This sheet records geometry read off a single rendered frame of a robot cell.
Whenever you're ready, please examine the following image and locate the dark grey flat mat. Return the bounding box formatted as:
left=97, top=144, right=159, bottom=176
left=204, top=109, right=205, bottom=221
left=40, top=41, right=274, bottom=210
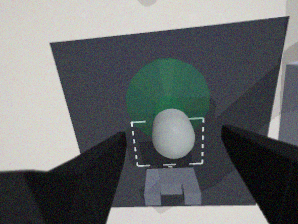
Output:
left=49, top=16, right=290, bottom=207

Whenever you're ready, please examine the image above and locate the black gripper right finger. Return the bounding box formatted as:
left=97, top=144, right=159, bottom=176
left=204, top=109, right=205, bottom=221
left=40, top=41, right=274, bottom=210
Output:
left=221, top=125, right=298, bottom=224

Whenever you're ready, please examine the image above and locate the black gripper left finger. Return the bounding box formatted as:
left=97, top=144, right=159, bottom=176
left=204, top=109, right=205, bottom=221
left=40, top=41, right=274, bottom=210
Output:
left=0, top=132, right=127, bottom=224

